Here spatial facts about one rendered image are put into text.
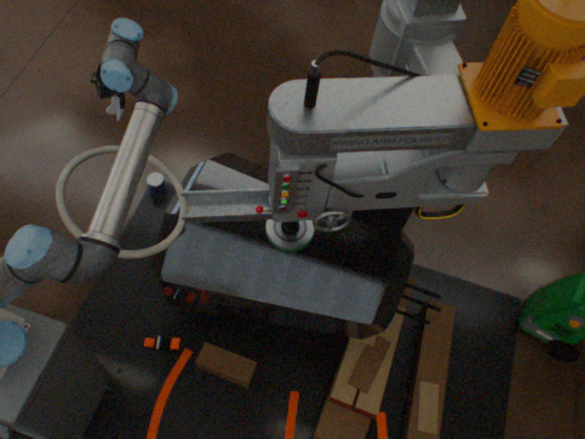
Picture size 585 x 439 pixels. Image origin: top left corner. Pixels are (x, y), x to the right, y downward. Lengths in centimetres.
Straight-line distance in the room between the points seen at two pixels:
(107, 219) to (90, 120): 246
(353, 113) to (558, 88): 58
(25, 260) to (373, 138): 105
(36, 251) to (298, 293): 133
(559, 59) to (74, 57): 346
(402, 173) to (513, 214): 197
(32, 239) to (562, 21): 145
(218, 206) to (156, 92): 69
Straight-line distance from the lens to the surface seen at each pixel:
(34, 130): 407
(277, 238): 240
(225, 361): 298
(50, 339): 239
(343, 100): 179
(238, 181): 262
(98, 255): 156
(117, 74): 167
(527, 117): 192
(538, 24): 167
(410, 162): 199
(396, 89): 187
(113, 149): 229
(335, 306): 251
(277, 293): 252
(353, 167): 201
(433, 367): 314
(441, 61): 234
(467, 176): 216
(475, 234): 371
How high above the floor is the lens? 301
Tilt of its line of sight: 60 degrees down
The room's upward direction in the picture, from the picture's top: 9 degrees clockwise
